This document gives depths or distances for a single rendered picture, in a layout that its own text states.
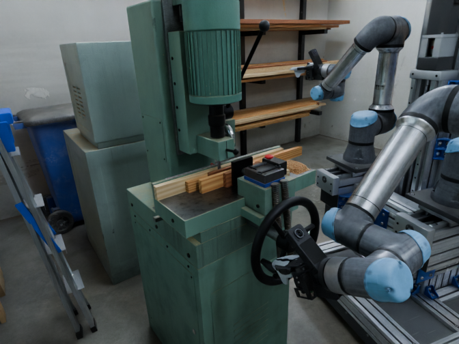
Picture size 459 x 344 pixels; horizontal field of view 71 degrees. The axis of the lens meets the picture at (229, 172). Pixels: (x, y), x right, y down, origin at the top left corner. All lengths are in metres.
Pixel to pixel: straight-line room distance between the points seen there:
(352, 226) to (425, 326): 1.04
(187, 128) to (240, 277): 0.57
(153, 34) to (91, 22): 2.13
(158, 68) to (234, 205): 0.55
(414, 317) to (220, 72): 1.36
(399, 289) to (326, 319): 1.31
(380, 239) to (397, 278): 0.12
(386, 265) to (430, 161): 0.96
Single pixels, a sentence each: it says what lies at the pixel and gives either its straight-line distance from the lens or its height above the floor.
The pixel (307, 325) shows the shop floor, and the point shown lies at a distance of 1.90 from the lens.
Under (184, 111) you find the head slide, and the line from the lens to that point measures 1.16.
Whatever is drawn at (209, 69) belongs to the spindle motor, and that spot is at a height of 1.30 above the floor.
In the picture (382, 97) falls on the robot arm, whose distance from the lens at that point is 1.73.
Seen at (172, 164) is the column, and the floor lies 0.94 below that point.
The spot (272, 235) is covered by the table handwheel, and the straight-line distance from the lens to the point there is 1.03.
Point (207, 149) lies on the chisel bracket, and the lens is 1.15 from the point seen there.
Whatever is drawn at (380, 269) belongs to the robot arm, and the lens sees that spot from 0.65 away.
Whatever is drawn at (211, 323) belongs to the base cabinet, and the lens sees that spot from 1.25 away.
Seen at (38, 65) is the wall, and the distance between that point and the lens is 3.22.
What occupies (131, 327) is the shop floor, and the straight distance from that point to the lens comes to 1.96.
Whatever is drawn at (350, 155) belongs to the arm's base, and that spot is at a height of 0.85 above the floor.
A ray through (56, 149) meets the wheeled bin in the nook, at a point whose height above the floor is 0.70.
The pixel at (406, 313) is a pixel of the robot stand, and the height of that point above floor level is 0.21.
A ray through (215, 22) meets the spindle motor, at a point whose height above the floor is 1.43.
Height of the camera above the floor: 1.37
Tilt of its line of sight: 22 degrees down
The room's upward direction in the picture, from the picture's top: 2 degrees counter-clockwise
